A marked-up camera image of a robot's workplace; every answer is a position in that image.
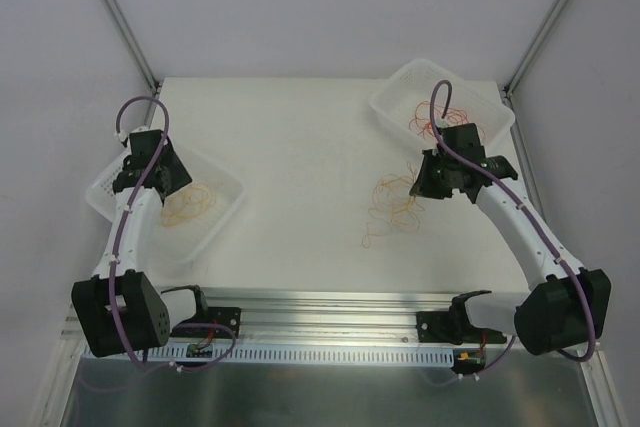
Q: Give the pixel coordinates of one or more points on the left aluminium frame post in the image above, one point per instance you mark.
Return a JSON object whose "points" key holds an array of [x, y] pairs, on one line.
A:
{"points": [[129, 40]]}

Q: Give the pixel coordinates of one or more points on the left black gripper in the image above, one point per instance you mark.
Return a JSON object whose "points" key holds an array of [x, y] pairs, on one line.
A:
{"points": [[176, 173]]}

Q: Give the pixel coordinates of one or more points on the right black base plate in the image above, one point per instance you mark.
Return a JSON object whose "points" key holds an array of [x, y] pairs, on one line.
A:
{"points": [[455, 329]]}

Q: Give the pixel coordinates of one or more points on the left white plastic basket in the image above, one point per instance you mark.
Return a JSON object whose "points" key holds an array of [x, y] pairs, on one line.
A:
{"points": [[192, 217]]}

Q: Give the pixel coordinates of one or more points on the aluminium mounting rail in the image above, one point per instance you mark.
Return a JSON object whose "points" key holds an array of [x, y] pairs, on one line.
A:
{"points": [[327, 318]]}

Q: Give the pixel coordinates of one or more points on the white plastic basket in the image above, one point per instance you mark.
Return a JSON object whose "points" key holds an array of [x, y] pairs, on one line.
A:
{"points": [[192, 217], [422, 91]]}

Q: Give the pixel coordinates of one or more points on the white slotted cable duct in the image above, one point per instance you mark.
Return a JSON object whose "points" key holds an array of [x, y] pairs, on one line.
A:
{"points": [[404, 356]]}

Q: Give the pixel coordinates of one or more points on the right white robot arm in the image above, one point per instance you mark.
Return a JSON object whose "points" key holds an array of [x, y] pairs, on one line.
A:
{"points": [[565, 306]]}

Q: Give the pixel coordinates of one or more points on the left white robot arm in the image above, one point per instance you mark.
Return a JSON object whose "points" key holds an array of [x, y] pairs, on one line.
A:
{"points": [[119, 310]]}

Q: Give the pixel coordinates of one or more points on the right white plastic basket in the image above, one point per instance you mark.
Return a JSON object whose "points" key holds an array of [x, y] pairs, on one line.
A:
{"points": [[422, 91]]}

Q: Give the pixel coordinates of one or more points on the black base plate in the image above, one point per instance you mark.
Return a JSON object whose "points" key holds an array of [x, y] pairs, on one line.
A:
{"points": [[200, 325], [455, 329]]}

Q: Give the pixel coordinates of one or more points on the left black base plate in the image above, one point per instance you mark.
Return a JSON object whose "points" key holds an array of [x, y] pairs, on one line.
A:
{"points": [[200, 325]]}

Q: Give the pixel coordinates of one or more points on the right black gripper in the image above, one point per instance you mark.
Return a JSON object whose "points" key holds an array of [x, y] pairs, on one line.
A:
{"points": [[425, 179]]}

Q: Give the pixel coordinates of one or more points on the aluminium frame post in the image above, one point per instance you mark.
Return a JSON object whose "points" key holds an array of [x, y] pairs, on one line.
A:
{"points": [[129, 40], [536, 45]]}

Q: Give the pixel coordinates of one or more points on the right aluminium frame post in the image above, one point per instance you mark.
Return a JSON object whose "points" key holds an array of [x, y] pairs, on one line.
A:
{"points": [[536, 45]]}

